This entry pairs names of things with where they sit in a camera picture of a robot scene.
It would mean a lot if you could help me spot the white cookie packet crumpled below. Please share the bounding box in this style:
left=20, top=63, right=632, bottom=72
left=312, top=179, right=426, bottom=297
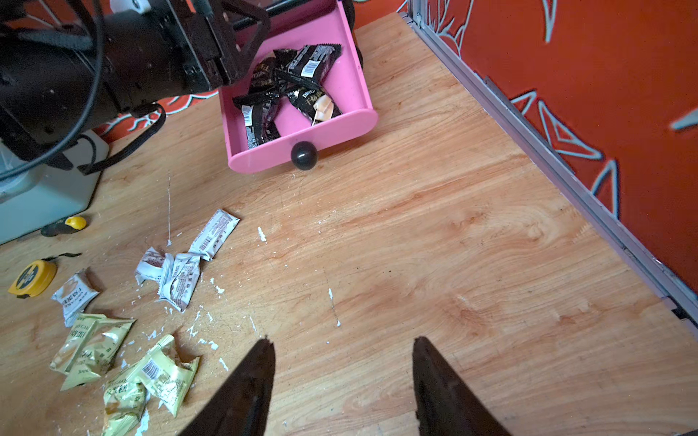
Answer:
left=135, top=247, right=174, bottom=285

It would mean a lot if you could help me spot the yellow tape measure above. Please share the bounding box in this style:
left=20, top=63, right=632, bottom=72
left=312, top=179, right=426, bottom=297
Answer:
left=8, top=260, right=57, bottom=299

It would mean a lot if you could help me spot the white cookie packet middle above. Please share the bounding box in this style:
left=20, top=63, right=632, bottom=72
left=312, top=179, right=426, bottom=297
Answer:
left=158, top=253, right=201, bottom=312

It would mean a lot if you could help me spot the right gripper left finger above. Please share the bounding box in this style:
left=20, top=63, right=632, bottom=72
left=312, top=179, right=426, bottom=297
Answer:
left=181, top=338, right=276, bottom=436

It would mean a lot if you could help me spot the green cookie packet leftmost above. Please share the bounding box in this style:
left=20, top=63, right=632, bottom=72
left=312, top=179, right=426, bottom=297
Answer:
left=49, top=314, right=107, bottom=374

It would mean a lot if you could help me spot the white cookie packet left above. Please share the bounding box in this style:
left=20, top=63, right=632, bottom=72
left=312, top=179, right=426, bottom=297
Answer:
left=51, top=270, right=99, bottom=328

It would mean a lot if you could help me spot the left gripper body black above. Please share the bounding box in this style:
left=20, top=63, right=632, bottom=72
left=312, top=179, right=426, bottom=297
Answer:
left=167, top=1, right=245, bottom=90

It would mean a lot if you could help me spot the green cookie packet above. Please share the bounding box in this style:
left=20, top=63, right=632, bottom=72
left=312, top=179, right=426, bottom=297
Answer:
left=101, top=372, right=147, bottom=436
left=60, top=317, right=136, bottom=392
left=49, top=314, right=107, bottom=374
left=127, top=334, right=201, bottom=417

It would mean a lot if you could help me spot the grey plastic storage box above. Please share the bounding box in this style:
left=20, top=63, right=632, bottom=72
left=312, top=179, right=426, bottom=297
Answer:
left=1, top=165, right=99, bottom=243

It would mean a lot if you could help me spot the green cookie packet right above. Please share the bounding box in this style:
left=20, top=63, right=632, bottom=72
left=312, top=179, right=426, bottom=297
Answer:
left=127, top=334, right=201, bottom=417

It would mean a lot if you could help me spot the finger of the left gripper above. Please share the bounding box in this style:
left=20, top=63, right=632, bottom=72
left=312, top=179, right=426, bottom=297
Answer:
left=221, top=1, right=271, bottom=82

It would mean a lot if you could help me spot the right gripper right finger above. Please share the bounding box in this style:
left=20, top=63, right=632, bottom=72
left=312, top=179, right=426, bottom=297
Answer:
left=413, top=336, right=509, bottom=435

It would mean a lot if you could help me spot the black cookie packet isolated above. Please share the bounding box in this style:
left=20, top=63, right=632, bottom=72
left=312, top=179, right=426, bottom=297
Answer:
left=248, top=53, right=279, bottom=94

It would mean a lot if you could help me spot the yellow black screwdriver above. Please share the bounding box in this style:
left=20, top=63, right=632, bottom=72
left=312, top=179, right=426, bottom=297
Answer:
left=40, top=215, right=87, bottom=237

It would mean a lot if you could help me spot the white cookie packet far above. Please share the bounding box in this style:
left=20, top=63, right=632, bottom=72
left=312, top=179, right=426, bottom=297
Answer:
left=188, top=209, right=240, bottom=262

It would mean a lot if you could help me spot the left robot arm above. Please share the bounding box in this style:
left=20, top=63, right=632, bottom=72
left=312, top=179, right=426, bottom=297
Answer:
left=1, top=1, right=271, bottom=180

